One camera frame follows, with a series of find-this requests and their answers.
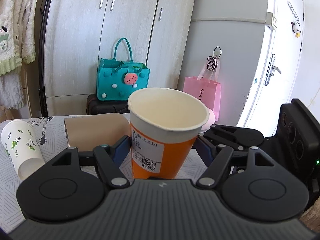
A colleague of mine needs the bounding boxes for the pink paper gift bag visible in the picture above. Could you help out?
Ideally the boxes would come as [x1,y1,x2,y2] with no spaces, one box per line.
[183,61,222,121]

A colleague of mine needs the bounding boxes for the beige steel tumbler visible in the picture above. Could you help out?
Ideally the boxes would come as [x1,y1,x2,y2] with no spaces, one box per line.
[65,113,131,151]

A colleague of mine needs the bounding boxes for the small pink capsule cup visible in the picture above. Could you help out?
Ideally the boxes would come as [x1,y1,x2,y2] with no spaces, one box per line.
[200,108,216,133]

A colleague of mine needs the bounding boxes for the orange paper cup with label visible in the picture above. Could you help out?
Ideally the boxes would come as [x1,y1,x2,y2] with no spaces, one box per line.
[127,88,209,179]

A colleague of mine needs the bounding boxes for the black suitcase under bag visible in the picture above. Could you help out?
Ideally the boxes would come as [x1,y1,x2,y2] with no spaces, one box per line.
[86,94,130,115]

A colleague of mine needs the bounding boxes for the black wall hook ornament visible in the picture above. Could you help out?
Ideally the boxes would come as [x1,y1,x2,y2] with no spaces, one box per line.
[207,46,222,71]

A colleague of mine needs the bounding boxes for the teal felt handbag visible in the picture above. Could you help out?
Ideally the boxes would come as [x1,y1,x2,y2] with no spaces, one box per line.
[96,37,150,101]

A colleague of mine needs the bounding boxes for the silver door handle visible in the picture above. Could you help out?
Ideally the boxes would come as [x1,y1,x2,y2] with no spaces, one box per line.
[264,54,281,86]

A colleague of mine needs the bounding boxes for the white paper cup green print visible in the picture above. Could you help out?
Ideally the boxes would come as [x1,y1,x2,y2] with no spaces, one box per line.
[1,120,45,180]

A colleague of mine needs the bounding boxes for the cow plush door hanger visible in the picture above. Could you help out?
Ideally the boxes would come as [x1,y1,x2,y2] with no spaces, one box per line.
[287,1,302,38]

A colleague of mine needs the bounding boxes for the white door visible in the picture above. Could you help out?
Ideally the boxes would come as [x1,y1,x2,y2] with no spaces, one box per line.
[238,0,304,137]

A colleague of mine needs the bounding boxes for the cream knitted garment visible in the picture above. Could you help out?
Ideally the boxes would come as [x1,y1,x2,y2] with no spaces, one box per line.
[1,0,37,109]

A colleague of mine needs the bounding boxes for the white wardrobe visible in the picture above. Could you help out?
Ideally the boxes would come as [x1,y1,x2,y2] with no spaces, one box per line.
[39,0,195,116]

